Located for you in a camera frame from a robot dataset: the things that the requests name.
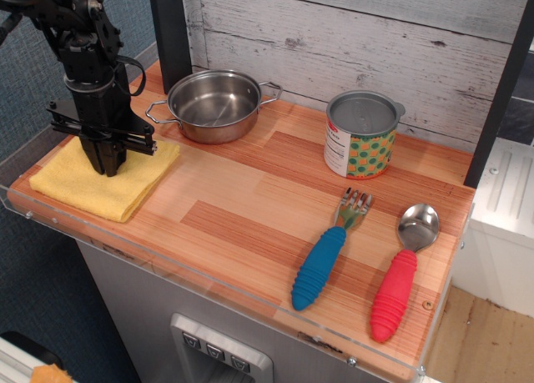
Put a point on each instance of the dark vertical post right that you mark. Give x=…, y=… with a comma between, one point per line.
x=510, y=74

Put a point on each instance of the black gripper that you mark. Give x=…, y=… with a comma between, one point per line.
x=103, y=116

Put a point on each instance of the dark vertical post left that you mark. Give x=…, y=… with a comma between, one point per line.
x=172, y=40

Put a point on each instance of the white appliance at right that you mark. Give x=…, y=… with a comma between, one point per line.
x=495, y=258

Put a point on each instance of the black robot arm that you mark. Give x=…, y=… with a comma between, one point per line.
x=87, y=44

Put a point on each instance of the patterned tin can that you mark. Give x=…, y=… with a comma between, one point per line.
x=360, y=133

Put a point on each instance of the silver dispenser button panel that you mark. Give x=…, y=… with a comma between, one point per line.
x=206, y=355

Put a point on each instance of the stainless steel pot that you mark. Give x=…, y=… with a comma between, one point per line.
x=217, y=106

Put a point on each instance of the clear acrylic edge guard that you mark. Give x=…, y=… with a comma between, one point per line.
x=208, y=274

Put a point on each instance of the orange object bottom left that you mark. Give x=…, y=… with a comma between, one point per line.
x=50, y=374

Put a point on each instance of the yellow towel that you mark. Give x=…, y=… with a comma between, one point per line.
x=70, y=179

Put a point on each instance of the dark vertical post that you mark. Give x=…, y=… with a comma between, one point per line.
x=510, y=74
x=172, y=40

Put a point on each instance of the white black device bottom left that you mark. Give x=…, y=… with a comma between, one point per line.
x=20, y=354

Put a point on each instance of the red handled spoon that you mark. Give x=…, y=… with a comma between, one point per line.
x=417, y=229

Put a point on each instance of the grey toy kitchen cabinet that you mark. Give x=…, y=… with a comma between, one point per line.
x=137, y=316

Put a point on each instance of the blue handled fork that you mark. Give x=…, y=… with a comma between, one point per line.
x=316, y=269

